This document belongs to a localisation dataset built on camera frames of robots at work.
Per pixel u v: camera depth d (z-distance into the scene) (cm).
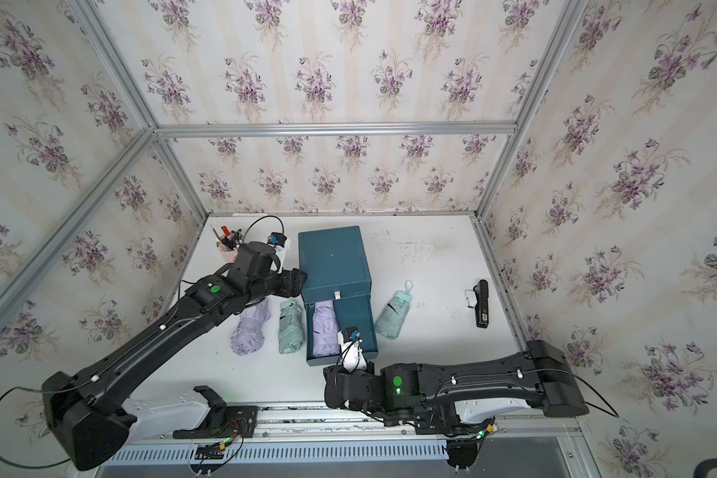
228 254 96
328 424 74
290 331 84
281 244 67
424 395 46
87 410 37
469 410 59
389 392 50
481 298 91
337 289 76
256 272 56
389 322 88
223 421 69
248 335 84
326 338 76
